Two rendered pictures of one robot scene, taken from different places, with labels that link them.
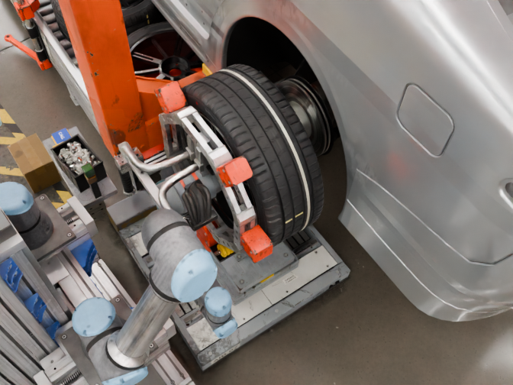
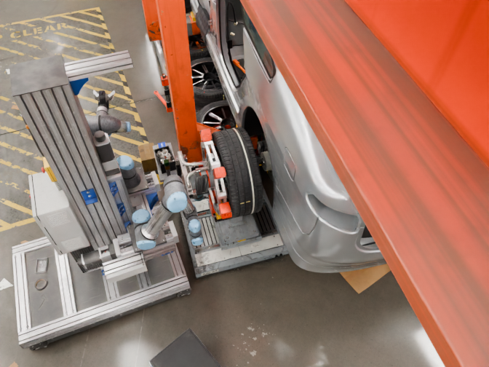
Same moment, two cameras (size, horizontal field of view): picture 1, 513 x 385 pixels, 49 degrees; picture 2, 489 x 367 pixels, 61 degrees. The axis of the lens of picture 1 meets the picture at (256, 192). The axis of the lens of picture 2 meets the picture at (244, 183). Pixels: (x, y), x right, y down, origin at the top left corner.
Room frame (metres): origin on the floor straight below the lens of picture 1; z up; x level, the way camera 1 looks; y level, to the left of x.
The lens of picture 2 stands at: (-0.63, -0.68, 3.27)
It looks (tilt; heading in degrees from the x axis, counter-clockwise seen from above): 52 degrees down; 19
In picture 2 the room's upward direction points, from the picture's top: 1 degrees clockwise
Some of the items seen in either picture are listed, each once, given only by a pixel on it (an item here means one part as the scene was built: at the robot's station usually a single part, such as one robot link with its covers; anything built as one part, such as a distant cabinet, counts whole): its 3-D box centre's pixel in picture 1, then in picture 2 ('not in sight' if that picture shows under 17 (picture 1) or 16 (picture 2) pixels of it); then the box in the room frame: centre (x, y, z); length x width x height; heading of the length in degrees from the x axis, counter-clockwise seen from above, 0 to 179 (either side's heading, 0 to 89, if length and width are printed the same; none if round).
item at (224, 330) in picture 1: (219, 318); (196, 236); (0.63, 0.09, 0.85); 0.11 x 0.08 x 0.09; 37
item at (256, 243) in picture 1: (256, 244); (225, 210); (0.89, -0.01, 0.85); 0.09 x 0.08 x 0.07; 37
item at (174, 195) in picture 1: (188, 189); (204, 179); (1.10, 0.24, 0.85); 0.21 x 0.14 x 0.14; 127
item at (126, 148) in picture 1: (156, 144); (192, 154); (1.15, 0.34, 1.03); 0.19 x 0.18 x 0.11; 127
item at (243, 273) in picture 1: (243, 229); (235, 212); (1.24, 0.05, 0.32); 0.40 x 0.30 x 0.28; 37
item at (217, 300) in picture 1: (215, 300); (194, 226); (0.64, 0.10, 0.95); 0.11 x 0.08 x 0.11; 36
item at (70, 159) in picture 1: (79, 162); (165, 159); (1.43, 0.78, 0.51); 0.20 x 0.14 x 0.13; 44
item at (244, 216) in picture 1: (205, 179); (213, 177); (1.14, 0.18, 0.85); 0.54 x 0.07 x 0.54; 37
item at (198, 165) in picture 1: (186, 186); (199, 175); (0.99, 0.22, 1.03); 0.19 x 0.18 x 0.11; 127
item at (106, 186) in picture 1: (79, 166); (165, 162); (1.46, 0.81, 0.44); 0.43 x 0.17 x 0.03; 37
